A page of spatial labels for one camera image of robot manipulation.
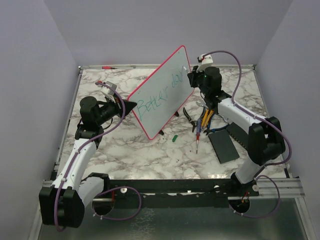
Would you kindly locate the silver open-end wrench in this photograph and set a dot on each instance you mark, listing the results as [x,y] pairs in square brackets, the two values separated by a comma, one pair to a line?
[201,104]

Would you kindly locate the green marker cap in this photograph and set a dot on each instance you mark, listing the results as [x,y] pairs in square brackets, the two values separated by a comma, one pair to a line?
[174,138]

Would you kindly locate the black grey handled pliers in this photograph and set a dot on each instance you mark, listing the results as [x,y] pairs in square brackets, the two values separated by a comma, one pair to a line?
[189,119]

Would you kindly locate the yellow black utility knife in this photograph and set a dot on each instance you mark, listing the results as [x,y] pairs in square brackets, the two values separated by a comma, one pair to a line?
[206,117]

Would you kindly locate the pink framed whiteboard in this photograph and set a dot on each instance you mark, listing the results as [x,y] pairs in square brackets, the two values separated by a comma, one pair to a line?
[163,92]

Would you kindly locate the blue handled pliers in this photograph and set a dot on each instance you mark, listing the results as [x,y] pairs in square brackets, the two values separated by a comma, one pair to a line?
[210,129]

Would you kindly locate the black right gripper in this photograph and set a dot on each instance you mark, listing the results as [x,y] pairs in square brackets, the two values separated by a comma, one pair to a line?
[193,76]

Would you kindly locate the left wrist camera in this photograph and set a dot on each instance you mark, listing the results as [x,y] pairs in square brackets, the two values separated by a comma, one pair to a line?
[107,90]

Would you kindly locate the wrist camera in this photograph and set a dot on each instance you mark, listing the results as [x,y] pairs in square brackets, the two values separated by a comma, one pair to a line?
[204,62]
[107,90]

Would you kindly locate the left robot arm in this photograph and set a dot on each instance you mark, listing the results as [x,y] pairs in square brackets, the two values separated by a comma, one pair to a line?
[63,203]

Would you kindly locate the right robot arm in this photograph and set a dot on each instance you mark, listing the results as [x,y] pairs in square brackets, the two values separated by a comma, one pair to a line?
[265,141]

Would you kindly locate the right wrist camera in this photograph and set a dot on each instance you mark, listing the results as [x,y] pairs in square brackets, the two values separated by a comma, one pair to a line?
[204,62]

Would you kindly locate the blue transparent screwdriver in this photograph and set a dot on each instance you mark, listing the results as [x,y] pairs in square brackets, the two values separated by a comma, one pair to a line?
[198,133]

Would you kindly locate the red marker at wall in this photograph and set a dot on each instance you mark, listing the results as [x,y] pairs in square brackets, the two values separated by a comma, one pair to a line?
[108,68]

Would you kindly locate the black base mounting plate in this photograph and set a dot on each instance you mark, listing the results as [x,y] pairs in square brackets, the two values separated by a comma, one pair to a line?
[173,193]

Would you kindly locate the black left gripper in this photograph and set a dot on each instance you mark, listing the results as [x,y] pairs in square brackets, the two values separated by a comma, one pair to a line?
[118,105]

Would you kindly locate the black flat box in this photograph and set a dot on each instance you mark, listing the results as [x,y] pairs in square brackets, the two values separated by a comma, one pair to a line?
[223,146]

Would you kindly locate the aluminium frame rail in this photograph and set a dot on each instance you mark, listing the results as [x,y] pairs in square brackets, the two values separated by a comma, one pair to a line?
[289,188]

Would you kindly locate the black network switch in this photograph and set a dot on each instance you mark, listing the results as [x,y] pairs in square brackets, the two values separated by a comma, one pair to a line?
[238,134]

